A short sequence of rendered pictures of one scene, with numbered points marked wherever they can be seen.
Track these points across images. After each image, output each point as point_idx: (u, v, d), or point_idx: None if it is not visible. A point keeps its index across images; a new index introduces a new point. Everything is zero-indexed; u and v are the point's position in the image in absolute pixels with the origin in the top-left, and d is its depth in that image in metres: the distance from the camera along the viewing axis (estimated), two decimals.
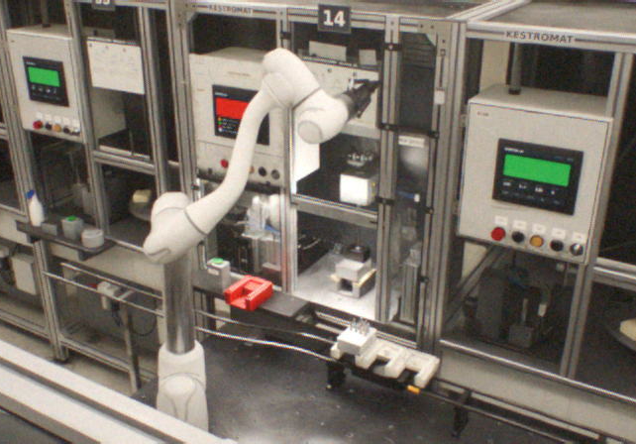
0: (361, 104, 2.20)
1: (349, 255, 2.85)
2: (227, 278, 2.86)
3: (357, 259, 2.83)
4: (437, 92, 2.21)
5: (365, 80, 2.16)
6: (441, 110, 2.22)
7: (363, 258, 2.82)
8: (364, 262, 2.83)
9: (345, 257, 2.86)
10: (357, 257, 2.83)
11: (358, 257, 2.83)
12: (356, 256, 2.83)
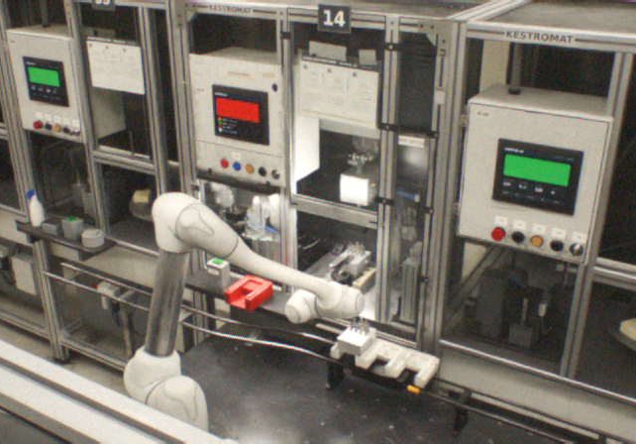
0: (338, 264, 2.72)
1: (350, 226, 2.79)
2: (227, 278, 2.86)
3: (358, 230, 2.78)
4: (437, 92, 2.21)
5: None
6: (441, 110, 2.22)
7: (364, 229, 2.76)
8: (365, 233, 2.78)
9: (346, 228, 2.81)
10: (358, 228, 2.78)
11: (359, 228, 2.77)
12: (357, 227, 2.78)
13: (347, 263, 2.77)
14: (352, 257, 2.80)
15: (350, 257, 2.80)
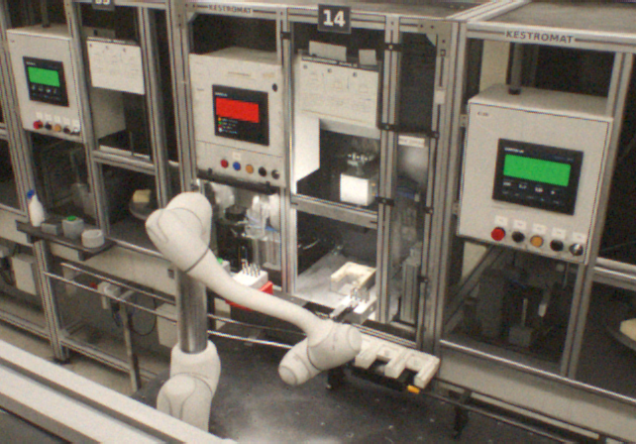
0: (340, 313, 2.38)
1: (350, 226, 2.79)
2: None
3: (358, 230, 2.78)
4: (437, 92, 2.21)
5: None
6: (441, 110, 2.22)
7: (364, 229, 2.76)
8: (365, 233, 2.78)
9: (346, 228, 2.81)
10: (358, 228, 2.78)
11: (359, 228, 2.77)
12: (357, 227, 2.78)
13: (350, 311, 2.43)
14: (356, 304, 2.46)
15: (353, 304, 2.46)
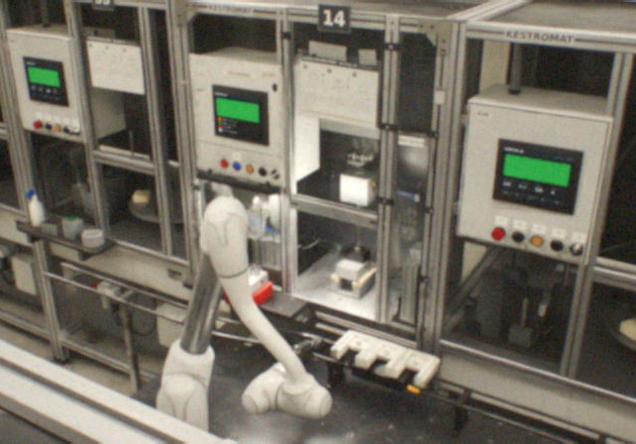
0: (304, 347, 2.50)
1: (349, 256, 2.85)
2: None
3: (357, 260, 2.83)
4: (437, 92, 2.21)
5: None
6: (441, 110, 2.22)
7: (363, 259, 2.82)
8: (364, 263, 2.83)
9: (345, 258, 2.86)
10: (357, 258, 2.83)
11: (358, 258, 2.83)
12: (356, 257, 2.83)
13: (314, 347, 2.56)
14: (320, 340, 2.59)
15: (318, 340, 2.59)
